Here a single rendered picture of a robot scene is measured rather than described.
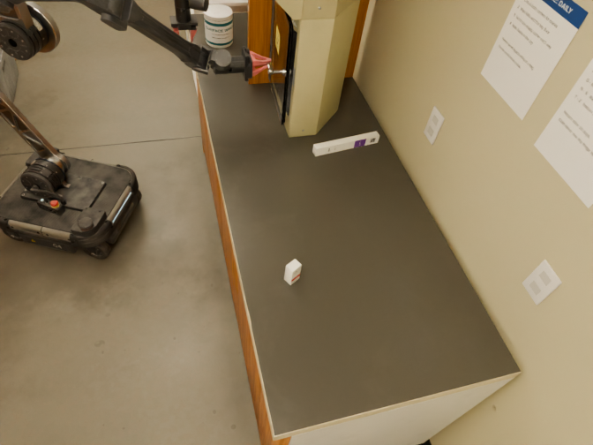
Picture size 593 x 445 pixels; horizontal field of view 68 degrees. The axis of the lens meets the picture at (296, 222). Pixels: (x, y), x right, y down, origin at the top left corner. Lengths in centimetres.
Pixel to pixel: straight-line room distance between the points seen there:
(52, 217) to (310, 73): 155
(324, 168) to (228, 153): 36
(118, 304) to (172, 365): 45
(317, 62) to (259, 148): 38
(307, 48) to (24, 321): 185
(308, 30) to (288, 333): 93
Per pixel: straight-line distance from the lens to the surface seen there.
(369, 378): 123
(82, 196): 256
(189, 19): 192
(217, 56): 155
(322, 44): 155
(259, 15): 187
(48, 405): 232
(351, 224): 148
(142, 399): 221
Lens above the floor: 207
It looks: 51 degrees down
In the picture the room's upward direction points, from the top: 9 degrees clockwise
